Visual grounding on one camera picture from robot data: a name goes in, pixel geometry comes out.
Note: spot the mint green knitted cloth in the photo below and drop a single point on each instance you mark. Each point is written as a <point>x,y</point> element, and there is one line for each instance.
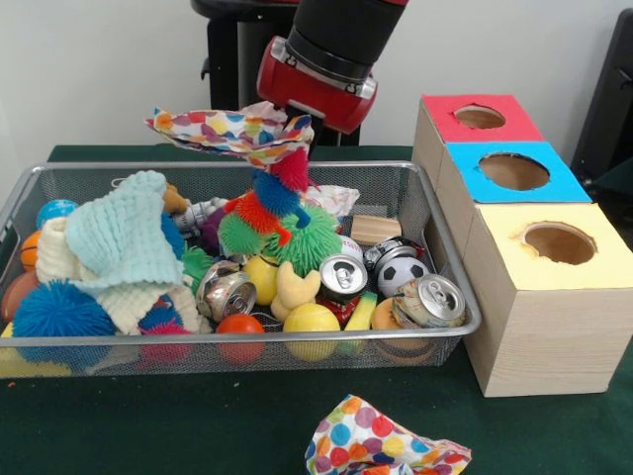
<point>124,233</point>

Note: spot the colourful patterned cloth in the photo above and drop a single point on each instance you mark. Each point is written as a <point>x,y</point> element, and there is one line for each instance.
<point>366,435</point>

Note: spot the green spiky rubber ball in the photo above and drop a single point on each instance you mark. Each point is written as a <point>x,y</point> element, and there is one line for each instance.
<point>316,242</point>

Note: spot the black panel stand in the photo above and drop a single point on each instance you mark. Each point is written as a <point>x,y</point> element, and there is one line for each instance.
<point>608,99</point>

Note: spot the polka dot cloth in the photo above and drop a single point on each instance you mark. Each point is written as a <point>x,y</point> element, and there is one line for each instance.
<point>232,131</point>

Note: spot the plain yellow ball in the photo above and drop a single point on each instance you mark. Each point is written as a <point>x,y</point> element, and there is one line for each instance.
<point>312,322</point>

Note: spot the black and white soccer ball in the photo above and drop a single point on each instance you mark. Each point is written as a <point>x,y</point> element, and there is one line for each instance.
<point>403,272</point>

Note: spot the cream knitted cloth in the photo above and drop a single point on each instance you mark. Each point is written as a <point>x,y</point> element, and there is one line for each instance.
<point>134,302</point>

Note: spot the flat wooden block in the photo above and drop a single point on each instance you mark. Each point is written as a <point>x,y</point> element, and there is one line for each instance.
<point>376,228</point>

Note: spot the small open silver can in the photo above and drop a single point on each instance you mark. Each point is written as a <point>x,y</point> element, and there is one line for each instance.
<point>343,277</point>

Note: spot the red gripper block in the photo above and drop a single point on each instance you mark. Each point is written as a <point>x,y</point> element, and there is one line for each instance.
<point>312,94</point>

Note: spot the blue spiky rubber ball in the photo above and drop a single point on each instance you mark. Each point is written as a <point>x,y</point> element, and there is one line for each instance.
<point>59,312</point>

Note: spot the wooden box with three holes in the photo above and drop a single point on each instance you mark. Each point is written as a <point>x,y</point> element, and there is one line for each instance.
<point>544,336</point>

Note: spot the dark green table cloth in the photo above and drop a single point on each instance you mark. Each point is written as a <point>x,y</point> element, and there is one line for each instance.
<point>618,178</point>
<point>297,406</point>

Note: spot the shallow clear mesh bin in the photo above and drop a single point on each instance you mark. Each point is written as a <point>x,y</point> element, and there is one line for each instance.
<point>435,198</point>

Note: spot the small red ball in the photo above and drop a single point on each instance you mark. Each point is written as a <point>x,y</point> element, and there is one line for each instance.
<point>240,332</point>

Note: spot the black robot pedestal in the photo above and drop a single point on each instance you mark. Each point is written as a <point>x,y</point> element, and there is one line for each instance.
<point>227,89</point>

